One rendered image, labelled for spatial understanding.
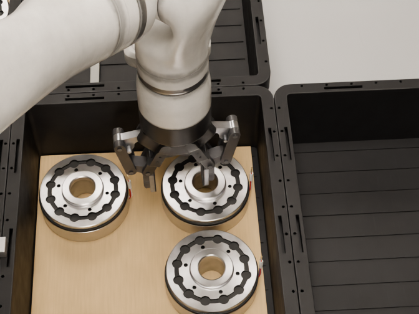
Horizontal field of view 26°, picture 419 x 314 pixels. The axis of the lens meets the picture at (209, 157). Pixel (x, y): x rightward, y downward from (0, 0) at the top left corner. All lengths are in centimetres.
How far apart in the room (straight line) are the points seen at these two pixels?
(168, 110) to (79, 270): 26
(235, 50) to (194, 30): 46
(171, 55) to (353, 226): 37
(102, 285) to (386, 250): 33
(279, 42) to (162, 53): 61
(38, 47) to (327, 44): 86
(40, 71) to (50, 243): 49
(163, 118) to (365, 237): 31
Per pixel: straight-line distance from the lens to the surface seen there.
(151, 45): 83
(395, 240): 108
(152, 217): 108
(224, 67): 121
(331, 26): 145
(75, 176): 107
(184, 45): 80
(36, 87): 61
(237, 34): 125
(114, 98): 105
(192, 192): 105
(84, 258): 106
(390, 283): 105
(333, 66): 139
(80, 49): 65
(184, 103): 88
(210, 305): 99
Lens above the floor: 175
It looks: 56 degrees down
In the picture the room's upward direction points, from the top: straight up
